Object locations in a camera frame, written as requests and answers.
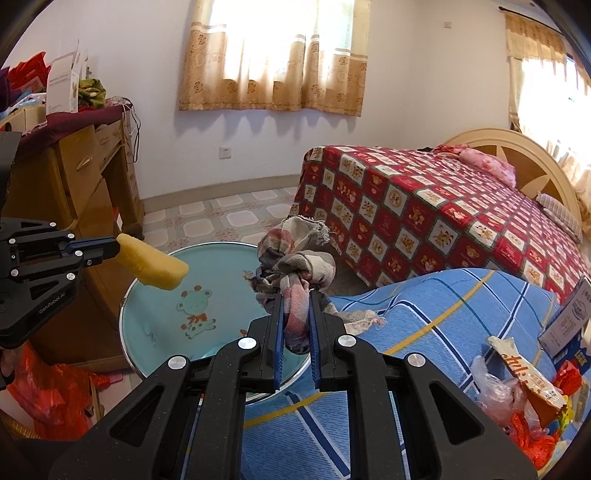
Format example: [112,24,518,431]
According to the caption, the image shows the wooden headboard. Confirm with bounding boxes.
[443,128,583,232]

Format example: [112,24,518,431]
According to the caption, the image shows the pink floral pillow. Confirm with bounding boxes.
[434,144,517,188]

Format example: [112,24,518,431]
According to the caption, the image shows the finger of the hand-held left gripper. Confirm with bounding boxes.
[0,219,122,257]
[0,251,122,283]

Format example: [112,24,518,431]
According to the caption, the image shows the light blue cartoon basin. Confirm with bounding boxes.
[119,242,311,404]

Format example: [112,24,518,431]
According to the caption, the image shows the white orange snack wrapper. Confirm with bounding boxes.
[487,336,570,428]

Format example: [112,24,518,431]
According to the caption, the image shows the thin cable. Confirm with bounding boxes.
[121,97,141,162]

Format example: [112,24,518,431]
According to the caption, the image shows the yellow wrapper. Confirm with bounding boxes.
[554,397,575,430]

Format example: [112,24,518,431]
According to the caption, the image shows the wide beige patterned curtain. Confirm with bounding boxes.
[179,0,370,117]

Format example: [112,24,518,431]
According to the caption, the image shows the wooden desk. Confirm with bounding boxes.
[0,108,145,370]

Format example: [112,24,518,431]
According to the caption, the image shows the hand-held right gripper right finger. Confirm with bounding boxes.
[308,291,539,480]

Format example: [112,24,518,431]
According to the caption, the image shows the white printed box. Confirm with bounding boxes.
[538,277,591,356]

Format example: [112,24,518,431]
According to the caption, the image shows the white carton on dresser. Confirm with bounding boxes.
[45,41,90,114]

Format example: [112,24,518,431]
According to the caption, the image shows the woven basket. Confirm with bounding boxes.
[0,406,61,441]

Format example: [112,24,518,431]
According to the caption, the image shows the red paper bag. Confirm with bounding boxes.
[8,52,51,93]

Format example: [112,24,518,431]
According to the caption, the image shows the yellow sponge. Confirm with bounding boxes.
[115,233,190,291]

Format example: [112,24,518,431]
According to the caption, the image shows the blue printed box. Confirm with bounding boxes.
[551,342,587,365]

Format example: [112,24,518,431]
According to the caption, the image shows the red plastic bag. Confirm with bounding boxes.
[7,344,107,441]

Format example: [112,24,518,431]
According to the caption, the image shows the striped pillow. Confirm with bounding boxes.
[536,193,583,243]

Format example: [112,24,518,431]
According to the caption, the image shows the red bear-print bedspread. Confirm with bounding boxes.
[290,145,583,305]

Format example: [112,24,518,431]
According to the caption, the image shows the dark red cloth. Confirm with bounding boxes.
[21,102,132,137]

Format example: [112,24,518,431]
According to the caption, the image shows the plaid cloth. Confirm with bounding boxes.
[253,216,386,355]

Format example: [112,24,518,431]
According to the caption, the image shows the green colourful cloth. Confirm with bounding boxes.
[78,78,108,110]

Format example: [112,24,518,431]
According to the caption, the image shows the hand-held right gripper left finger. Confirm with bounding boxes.
[48,291,287,480]

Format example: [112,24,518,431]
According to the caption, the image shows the blue plaid blanket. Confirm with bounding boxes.
[240,268,578,480]

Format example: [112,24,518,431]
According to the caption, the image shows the narrow beige patterned curtain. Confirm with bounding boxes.
[504,11,591,195]

